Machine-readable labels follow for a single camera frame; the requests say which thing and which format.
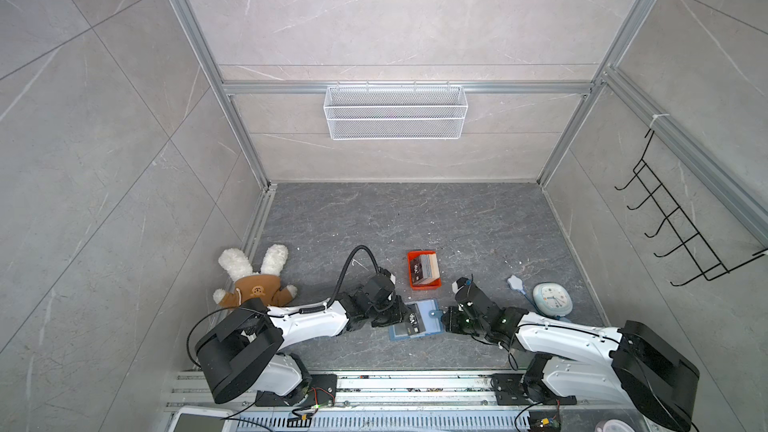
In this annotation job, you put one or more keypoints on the blue toy figure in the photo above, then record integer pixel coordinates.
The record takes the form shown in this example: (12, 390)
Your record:
(515, 283)

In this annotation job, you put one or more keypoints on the aluminium frame rails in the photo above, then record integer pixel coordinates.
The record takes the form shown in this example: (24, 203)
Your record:
(749, 210)

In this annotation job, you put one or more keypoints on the blue leather card holder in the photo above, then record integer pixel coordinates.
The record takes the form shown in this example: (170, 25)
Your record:
(423, 318)

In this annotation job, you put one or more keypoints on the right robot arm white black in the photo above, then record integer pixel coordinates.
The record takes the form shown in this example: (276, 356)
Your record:
(630, 365)

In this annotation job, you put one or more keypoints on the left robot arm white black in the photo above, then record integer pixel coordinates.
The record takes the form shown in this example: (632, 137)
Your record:
(245, 350)

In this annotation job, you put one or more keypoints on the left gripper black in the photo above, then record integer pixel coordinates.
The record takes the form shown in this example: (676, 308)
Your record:
(401, 312)

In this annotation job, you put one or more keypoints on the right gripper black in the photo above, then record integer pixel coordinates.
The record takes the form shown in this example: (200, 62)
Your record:
(450, 325)

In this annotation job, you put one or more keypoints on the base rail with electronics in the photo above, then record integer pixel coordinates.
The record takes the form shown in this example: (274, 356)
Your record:
(474, 400)

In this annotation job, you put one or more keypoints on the black wire hook rack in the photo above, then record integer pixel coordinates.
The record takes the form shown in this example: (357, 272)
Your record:
(708, 264)

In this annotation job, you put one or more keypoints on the white tablet device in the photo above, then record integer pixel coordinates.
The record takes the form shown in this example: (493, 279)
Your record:
(198, 419)

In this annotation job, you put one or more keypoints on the round mint alarm clock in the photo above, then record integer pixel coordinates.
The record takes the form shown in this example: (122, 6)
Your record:
(552, 300)

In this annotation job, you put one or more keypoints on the red plastic tray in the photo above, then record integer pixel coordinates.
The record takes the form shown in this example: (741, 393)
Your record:
(410, 257)

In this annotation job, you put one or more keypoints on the white plush bunny toy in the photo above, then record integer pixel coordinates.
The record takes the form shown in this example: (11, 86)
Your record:
(265, 285)

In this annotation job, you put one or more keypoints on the white wire mesh basket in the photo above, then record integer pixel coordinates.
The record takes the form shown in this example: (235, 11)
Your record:
(416, 112)

